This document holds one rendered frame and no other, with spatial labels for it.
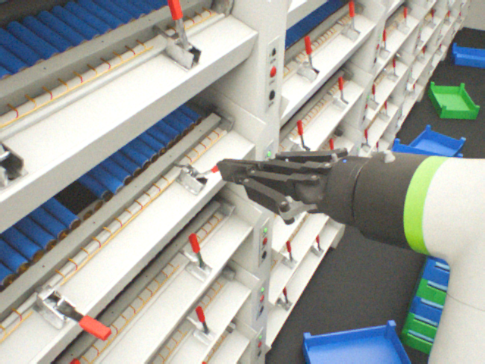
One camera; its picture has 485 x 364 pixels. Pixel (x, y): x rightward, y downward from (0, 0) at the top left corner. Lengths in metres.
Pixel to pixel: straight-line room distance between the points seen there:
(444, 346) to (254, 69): 0.49
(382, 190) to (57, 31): 0.39
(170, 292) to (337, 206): 0.42
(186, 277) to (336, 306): 0.96
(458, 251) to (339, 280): 1.39
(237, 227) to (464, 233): 0.58
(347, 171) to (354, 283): 1.33
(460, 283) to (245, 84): 0.48
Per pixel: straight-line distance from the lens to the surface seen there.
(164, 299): 0.81
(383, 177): 0.44
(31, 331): 0.57
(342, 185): 0.47
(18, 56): 0.54
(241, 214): 0.93
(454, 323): 0.42
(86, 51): 0.54
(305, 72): 1.02
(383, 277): 1.84
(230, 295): 1.06
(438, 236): 0.42
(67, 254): 0.59
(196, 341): 1.00
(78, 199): 0.66
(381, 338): 1.67
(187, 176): 0.69
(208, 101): 0.82
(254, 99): 0.77
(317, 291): 1.74
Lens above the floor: 1.35
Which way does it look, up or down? 38 degrees down
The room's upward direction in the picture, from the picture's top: straight up
